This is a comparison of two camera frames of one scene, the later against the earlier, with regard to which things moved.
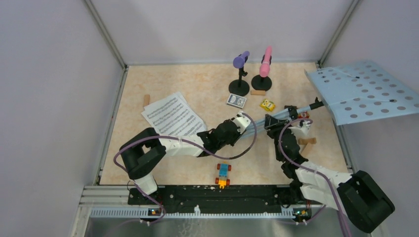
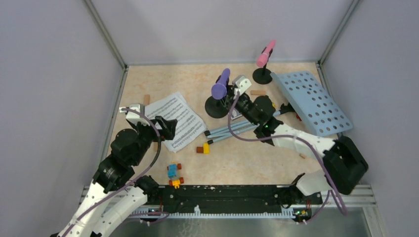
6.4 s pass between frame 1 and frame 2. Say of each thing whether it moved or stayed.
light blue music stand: moved
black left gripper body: moved
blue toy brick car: moved
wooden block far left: stayed
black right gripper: moved
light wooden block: stayed
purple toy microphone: moved
